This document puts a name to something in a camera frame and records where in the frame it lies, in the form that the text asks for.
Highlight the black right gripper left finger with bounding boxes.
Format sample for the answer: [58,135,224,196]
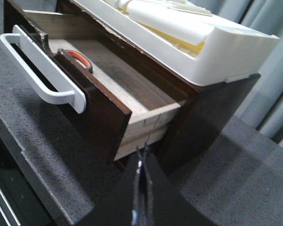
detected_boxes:
[77,148,145,226]

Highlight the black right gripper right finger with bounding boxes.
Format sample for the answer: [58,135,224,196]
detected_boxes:
[141,143,215,226]

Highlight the wooden drawer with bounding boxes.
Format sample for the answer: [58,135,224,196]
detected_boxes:
[4,10,188,161]

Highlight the grey orange handled scissors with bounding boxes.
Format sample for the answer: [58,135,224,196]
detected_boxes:
[66,49,93,73]

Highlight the dark wooden drawer cabinet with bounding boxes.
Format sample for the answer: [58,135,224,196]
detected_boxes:
[4,0,259,172]

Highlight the black under-counter appliance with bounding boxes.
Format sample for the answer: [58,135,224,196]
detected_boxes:
[0,139,56,226]

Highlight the grey curtain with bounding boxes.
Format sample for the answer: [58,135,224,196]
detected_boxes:
[188,0,283,149]

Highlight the white plastic tray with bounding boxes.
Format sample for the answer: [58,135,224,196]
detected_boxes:
[78,0,279,86]

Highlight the white drawer handle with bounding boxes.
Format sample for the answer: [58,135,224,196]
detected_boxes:
[0,25,86,114]

